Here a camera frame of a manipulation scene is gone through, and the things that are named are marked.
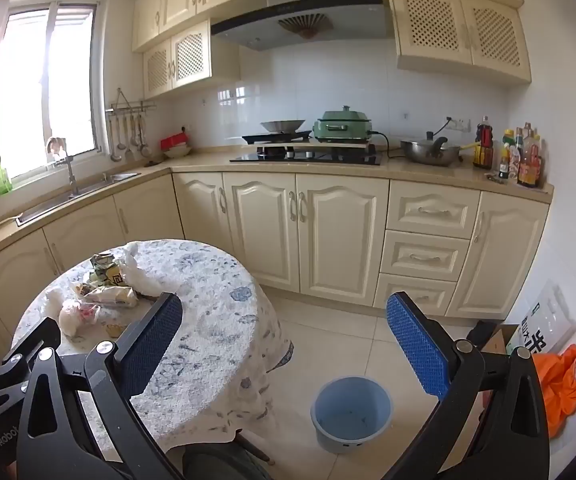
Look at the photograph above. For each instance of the metal sink faucet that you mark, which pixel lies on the metal sink faucet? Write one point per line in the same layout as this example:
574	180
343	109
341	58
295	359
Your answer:
71	175

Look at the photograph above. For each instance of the white rice bag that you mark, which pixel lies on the white rice bag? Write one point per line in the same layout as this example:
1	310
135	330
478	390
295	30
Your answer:
553	320

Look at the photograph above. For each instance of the blue plastic bin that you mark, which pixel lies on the blue plastic bin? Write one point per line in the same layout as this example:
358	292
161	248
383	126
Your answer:
353	410

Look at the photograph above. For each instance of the hanging metal utensil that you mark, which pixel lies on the hanging metal utensil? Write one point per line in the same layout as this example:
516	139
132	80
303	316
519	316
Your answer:
114	140
142	137
122	135
131	137

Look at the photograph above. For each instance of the white bowl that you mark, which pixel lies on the white bowl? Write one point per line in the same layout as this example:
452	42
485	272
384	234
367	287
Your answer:
177	152

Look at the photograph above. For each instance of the beige kitchen countertop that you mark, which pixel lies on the beige kitchen countertop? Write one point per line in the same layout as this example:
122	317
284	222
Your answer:
207	160

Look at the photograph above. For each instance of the large cream lattice cabinet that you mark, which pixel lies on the large cream lattice cabinet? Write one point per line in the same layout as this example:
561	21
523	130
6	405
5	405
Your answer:
448	30

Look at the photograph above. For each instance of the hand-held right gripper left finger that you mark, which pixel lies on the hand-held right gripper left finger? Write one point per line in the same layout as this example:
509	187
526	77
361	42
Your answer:
150	345

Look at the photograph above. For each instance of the green electric cooker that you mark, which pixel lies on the green electric cooker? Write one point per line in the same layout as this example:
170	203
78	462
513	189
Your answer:
343	125

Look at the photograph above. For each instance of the cream cabinet drawer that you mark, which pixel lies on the cream cabinet drawer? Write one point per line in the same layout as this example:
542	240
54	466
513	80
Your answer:
415	292
433	210
425	256

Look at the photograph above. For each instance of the grey wok pan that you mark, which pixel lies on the grey wok pan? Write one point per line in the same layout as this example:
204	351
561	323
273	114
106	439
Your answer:
283	125

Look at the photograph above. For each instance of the dark soy sauce bottle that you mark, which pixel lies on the dark soy sauce bottle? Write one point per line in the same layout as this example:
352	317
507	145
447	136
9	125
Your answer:
483	145

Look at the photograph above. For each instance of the grey range hood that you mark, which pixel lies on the grey range hood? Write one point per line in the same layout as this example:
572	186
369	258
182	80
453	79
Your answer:
248	30

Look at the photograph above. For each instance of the green dish soap bottle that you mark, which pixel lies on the green dish soap bottle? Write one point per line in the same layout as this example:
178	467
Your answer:
2	177

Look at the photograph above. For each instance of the steel wok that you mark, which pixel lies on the steel wok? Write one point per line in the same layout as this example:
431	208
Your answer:
428	154

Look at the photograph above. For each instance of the orange plastic bag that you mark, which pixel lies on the orange plastic bag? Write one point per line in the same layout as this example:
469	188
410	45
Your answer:
563	385

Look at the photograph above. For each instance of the thin clear bottle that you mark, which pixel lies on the thin clear bottle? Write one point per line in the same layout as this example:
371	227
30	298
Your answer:
519	140

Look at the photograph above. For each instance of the small dark sauce bottle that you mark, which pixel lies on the small dark sauce bottle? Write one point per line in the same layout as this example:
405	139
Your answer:
504	167

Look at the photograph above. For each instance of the small metal opener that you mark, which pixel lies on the small metal opener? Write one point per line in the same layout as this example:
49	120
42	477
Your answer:
494	177

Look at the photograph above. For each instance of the floral white tablecloth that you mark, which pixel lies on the floral white tablecloth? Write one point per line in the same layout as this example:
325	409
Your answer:
207	310

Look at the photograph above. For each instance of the white double wall socket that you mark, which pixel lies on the white double wall socket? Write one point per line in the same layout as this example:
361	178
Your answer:
458	123

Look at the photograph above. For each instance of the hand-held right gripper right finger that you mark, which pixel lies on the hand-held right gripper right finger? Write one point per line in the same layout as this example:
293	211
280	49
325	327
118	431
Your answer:
415	345

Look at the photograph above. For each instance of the black glass gas hob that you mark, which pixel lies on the black glass gas hob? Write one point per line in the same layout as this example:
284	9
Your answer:
308	158

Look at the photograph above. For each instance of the narrow cream cabinet door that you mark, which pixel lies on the narrow cream cabinet door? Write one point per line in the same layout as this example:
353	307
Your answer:
202	220

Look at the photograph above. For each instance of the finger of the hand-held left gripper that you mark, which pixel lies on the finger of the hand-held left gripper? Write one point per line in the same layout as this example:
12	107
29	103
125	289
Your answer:
37	332

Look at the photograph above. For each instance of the black induction cooker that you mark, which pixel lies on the black induction cooker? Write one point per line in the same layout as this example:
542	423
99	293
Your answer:
278	136

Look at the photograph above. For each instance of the white tissue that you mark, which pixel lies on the white tissue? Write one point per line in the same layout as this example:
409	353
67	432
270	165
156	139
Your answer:
75	317

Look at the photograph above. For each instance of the cream base cabinets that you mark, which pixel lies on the cream base cabinets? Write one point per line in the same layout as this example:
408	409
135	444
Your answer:
87	232

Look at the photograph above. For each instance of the kitchen window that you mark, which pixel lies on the kitchen window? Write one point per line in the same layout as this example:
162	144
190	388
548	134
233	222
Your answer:
42	85

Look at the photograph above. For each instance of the yellow cap bottle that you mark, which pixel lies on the yellow cap bottle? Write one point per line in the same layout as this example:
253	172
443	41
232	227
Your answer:
508	142

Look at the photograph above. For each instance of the pale green snack wrapper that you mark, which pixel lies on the pale green snack wrapper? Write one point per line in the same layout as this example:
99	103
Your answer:
107	297

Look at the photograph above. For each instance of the dark wooden table leg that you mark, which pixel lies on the dark wooden table leg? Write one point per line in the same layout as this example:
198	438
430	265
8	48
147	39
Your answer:
255	449

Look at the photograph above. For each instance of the small cream lattice cabinet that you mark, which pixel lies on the small cream lattice cabinet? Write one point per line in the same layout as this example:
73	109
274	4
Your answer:
187	55

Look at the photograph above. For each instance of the person's trousered leg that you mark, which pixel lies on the person's trousered leg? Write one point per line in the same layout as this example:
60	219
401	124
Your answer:
217	465

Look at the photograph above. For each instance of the steel kitchen sink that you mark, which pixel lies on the steel kitchen sink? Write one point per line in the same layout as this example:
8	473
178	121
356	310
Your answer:
82	192

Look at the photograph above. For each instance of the clear plastic bag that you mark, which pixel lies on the clear plastic bag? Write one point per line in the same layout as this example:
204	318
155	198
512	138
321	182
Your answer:
140	277

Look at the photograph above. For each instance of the black cloth bundle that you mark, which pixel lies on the black cloth bundle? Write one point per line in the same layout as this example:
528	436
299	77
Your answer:
480	332

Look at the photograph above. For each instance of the wooden board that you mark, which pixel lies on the wooden board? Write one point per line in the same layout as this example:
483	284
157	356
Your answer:
328	146

